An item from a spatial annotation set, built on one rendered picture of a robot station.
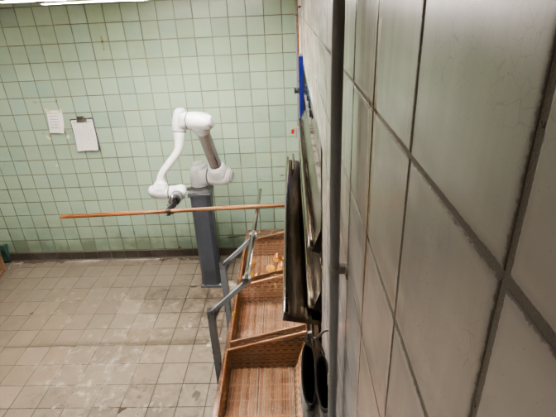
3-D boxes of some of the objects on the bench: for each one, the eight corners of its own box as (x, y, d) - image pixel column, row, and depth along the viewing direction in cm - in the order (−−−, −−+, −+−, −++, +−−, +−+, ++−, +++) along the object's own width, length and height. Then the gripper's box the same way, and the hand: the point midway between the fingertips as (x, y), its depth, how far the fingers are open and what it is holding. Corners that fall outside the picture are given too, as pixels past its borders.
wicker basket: (306, 299, 303) (305, 267, 291) (311, 360, 252) (311, 323, 240) (238, 302, 304) (235, 270, 292) (230, 362, 253) (225, 326, 241)
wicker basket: (303, 254, 357) (303, 225, 345) (307, 296, 307) (306, 264, 294) (246, 256, 358) (242, 227, 346) (240, 298, 308) (237, 266, 296)
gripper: (179, 189, 321) (171, 203, 299) (182, 208, 328) (174, 222, 306) (169, 189, 321) (160, 203, 300) (172, 208, 328) (164, 222, 307)
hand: (169, 211), depth 306 cm, fingers closed on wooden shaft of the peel, 3 cm apart
